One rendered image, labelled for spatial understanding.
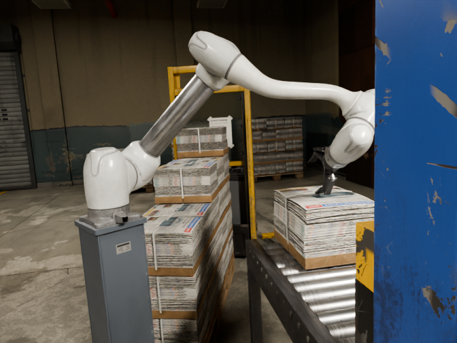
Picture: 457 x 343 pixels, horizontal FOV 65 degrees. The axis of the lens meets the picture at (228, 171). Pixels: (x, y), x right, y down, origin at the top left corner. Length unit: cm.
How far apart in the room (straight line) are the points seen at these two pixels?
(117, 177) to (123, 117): 744
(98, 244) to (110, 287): 17
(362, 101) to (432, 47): 110
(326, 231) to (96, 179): 85
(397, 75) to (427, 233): 9
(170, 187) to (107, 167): 102
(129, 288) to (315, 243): 72
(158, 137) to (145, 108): 728
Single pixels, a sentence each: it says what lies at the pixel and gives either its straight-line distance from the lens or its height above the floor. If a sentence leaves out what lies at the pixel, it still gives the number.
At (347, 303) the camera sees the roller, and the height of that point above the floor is 79.
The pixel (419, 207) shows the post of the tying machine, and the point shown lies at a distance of 22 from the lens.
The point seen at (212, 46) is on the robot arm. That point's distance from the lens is 127.
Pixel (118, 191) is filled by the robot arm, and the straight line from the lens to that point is 139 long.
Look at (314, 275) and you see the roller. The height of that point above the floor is 79.
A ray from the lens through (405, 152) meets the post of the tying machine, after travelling 23.
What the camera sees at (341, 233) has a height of 92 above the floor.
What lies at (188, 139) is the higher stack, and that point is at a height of 120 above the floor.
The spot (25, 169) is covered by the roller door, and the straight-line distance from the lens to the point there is 929.
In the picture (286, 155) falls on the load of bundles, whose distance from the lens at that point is 756.
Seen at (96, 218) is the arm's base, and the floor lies 103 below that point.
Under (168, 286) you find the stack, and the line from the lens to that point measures 191.
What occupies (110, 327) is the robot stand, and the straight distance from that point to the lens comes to 152.
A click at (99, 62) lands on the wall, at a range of 896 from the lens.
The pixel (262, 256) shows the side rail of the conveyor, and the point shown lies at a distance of 151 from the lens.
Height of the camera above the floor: 137
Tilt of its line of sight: 9 degrees down
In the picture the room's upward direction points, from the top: 3 degrees counter-clockwise
